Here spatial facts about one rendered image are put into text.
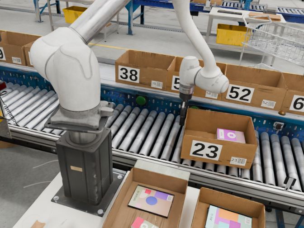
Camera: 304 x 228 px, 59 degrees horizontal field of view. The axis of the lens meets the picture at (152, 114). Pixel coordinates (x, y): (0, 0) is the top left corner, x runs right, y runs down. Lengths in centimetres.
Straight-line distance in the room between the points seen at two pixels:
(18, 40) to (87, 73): 187
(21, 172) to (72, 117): 172
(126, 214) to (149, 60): 132
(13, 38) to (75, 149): 185
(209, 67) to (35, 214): 105
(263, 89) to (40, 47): 135
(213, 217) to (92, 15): 100
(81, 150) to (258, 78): 148
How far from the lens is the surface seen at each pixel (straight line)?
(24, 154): 290
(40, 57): 113
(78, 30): 118
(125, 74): 199
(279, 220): 215
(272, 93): 191
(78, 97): 98
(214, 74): 140
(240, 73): 215
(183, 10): 131
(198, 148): 151
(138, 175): 137
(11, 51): 247
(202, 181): 155
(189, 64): 148
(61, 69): 97
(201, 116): 174
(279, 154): 181
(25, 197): 249
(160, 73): 191
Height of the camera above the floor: 178
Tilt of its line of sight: 32 degrees down
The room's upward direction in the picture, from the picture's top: 4 degrees clockwise
